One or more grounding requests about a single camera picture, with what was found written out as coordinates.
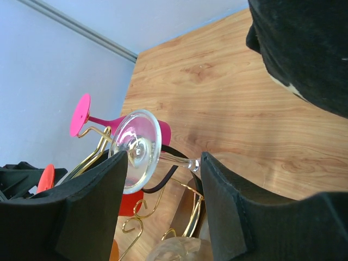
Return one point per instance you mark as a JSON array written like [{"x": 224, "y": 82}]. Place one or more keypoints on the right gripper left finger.
[{"x": 73, "y": 221}]

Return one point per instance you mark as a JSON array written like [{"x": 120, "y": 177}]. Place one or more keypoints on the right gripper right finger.
[{"x": 247, "y": 222}]

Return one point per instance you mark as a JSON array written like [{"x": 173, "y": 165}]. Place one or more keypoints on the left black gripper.
[{"x": 23, "y": 180}]

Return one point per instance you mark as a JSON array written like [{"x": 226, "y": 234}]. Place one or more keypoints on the clear wine glass front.
[{"x": 182, "y": 248}]

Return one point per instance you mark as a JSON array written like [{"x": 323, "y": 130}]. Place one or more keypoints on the clear wine glass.
[
  {"x": 139, "y": 135},
  {"x": 182, "y": 248}
]

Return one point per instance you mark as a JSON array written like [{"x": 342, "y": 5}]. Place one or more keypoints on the orange wine glass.
[{"x": 114, "y": 254}]

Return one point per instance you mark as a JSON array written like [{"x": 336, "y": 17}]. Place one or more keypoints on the pink wine glass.
[{"x": 81, "y": 116}]

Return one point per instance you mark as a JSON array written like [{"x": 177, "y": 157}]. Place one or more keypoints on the black floral blanket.
[{"x": 303, "y": 45}]

